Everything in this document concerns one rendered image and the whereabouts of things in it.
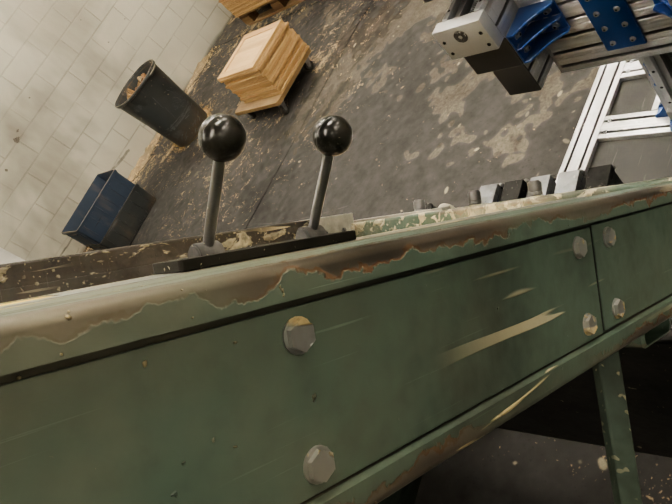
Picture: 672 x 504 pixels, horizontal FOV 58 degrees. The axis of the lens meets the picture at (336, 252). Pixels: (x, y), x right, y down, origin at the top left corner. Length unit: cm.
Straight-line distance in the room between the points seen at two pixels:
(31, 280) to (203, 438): 80
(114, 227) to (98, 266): 421
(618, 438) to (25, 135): 580
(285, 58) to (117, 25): 262
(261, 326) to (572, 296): 25
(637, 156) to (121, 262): 153
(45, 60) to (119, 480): 616
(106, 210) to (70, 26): 199
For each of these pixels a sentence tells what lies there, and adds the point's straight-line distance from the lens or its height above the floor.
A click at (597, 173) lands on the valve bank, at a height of 76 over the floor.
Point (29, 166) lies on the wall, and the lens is 616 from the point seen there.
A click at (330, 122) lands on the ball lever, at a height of 143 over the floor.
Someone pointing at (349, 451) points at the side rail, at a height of 148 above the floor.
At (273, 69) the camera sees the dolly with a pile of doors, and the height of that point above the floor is 27.
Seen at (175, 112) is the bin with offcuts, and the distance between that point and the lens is 542.
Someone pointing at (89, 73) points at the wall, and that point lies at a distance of 641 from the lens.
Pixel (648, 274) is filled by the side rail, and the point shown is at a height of 123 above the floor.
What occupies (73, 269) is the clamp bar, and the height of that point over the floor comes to 140.
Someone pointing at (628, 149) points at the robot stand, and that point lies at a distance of 207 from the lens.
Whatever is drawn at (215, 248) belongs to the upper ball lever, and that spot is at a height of 145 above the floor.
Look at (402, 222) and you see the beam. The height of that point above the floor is 90.
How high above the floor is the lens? 167
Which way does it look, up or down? 34 degrees down
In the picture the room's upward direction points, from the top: 52 degrees counter-clockwise
